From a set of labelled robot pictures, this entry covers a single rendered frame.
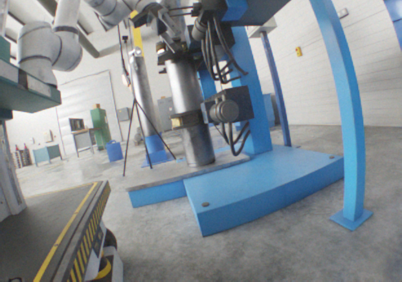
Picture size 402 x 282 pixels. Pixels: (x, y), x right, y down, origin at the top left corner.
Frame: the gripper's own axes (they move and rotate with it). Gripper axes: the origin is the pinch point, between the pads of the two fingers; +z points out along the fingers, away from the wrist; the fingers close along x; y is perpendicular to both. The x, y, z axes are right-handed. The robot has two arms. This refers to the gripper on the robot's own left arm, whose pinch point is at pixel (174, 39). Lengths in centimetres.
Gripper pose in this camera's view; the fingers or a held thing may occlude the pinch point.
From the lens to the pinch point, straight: 75.2
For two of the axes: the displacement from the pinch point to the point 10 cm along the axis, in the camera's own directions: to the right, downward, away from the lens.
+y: 7.9, -6.0, 1.6
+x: -1.4, 0.7, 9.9
